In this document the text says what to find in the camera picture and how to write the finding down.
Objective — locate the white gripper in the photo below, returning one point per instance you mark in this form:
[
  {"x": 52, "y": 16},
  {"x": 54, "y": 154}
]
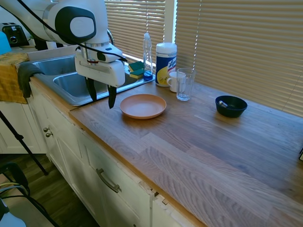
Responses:
[{"x": 101, "y": 73}]

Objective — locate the orange plastic plate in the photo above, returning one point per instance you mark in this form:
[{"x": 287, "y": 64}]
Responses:
[{"x": 143, "y": 106}]

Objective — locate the stainless steel double sink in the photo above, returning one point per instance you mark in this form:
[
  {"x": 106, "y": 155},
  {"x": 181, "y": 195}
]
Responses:
[{"x": 68, "y": 87}]

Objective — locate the white ceramic mug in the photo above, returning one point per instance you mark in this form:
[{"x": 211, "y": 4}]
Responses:
[{"x": 172, "y": 81}]

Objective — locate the green yellow sponge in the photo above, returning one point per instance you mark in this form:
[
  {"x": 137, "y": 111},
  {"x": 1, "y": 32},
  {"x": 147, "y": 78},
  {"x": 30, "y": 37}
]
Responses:
[
  {"x": 136, "y": 65},
  {"x": 137, "y": 74}
]

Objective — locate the clear dish soap bottle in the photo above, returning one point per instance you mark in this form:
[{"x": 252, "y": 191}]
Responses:
[{"x": 148, "y": 59}]

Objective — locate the round metal cabinet knob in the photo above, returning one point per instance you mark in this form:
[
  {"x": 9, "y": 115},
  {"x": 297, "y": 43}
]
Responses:
[
  {"x": 46, "y": 129},
  {"x": 49, "y": 135}
]

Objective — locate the white backsplash board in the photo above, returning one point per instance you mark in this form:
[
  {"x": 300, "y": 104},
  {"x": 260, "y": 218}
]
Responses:
[{"x": 49, "y": 54}]

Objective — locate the white yellow wipes canister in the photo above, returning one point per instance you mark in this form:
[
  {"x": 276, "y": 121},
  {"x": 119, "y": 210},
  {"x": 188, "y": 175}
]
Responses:
[{"x": 165, "y": 63}]

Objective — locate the white kitchen cabinet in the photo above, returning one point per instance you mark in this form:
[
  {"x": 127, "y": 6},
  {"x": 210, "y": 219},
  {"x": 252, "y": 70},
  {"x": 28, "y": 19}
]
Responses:
[{"x": 71, "y": 160}]

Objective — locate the black countertop container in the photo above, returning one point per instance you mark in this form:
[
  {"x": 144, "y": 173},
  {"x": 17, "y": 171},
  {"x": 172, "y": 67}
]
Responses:
[{"x": 40, "y": 45}]

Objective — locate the grey dish cloth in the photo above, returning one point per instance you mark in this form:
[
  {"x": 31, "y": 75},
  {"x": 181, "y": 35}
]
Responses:
[{"x": 24, "y": 75}]

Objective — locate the narrow tan window blinds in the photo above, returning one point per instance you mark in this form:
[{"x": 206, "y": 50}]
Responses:
[{"x": 137, "y": 21}]

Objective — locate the clear drinking glass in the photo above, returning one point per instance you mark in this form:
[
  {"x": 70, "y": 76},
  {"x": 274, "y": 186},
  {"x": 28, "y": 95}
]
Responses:
[{"x": 187, "y": 87}]

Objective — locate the yellow towel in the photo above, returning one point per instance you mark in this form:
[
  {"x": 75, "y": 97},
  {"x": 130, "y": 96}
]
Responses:
[{"x": 8, "y": 80}]

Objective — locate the black tripod leg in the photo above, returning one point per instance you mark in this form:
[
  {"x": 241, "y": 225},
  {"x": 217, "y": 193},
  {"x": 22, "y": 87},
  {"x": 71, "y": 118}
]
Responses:
[{"x": 21, "y": 144}]

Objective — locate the black toaster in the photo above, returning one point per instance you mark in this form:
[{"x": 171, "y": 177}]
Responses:
[{"x": 14, "y": 35}]

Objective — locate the light blue plastic object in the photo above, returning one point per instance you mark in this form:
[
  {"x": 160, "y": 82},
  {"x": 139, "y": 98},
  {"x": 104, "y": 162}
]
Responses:
[{"x": 4, "y": 43}]

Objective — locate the small metal utensil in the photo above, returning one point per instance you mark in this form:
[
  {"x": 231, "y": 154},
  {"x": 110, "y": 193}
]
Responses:
[{"x": 222, "y": 103}]

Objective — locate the dark blue bowl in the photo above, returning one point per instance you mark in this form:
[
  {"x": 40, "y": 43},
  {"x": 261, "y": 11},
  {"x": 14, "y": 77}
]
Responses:
[{"x": 230, "y": 111}]

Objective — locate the wide tan window blinds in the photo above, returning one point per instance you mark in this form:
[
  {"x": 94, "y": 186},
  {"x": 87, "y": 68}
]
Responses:
[{"x": 241, "y": 47}]

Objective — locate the black white edge object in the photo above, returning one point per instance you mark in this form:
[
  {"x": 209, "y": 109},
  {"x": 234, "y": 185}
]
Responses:
[{"x": 301, "y": 154}]

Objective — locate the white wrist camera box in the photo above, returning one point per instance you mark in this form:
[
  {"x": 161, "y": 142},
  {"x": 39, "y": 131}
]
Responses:
[{"x": 114, "y": 53}]

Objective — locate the white window frame post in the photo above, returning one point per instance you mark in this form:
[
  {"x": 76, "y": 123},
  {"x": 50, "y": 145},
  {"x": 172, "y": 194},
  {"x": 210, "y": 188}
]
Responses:
[{"x": 170, "y": 21}]

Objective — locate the black cart frame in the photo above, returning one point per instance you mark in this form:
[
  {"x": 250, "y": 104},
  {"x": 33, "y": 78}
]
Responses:
[{"x": 21, "y": 179}]

